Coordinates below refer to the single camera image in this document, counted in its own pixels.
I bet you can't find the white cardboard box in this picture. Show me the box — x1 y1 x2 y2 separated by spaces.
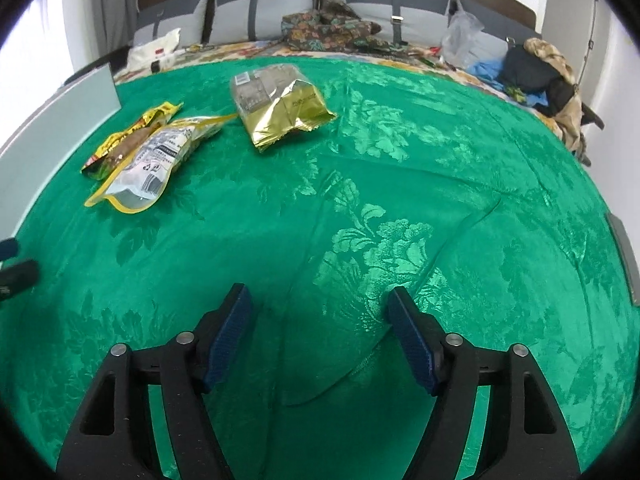
0 64 120 238

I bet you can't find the blue cloth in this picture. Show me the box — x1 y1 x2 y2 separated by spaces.
465 58 548 107

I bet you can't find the black bag with clothes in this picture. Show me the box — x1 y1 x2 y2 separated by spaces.
498 38 604 167

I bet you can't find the green floral bedspread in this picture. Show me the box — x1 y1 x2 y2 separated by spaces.
1 58 639 479

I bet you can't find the grey pillow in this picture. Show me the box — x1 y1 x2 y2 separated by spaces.
449 0 541 66
134 0 208 48
206 0 314 44
344 0 450 47

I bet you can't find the dark floral clothing pile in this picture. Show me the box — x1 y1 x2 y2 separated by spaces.
281 0 414 58

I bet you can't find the gold brown snack bag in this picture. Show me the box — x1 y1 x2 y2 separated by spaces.
230 64 336 152

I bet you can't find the grey curtain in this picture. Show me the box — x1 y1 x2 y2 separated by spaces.
91 0 138 56

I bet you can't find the grey pillow far right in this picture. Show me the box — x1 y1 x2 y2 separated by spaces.
449 0 541 66

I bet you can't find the silver yellow-edged snack packet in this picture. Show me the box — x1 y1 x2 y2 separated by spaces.
85 113 238 214

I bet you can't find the grey pillow far left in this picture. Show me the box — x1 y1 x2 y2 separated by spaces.
134 0 208 48

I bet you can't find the yellow red small snack packet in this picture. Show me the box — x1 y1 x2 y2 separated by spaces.
81 102 183 181

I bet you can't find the clear plastic bag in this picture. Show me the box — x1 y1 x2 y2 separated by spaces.
440 10 484 68

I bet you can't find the white plastic bag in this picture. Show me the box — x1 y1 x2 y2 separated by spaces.
126 28 180 72

